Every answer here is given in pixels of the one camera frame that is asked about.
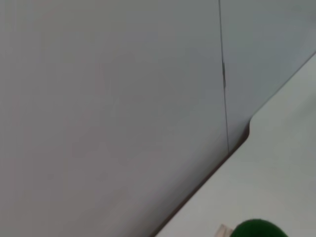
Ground cream canvas handbag green handles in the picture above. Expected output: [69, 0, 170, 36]
[216, 218, 289, 237]

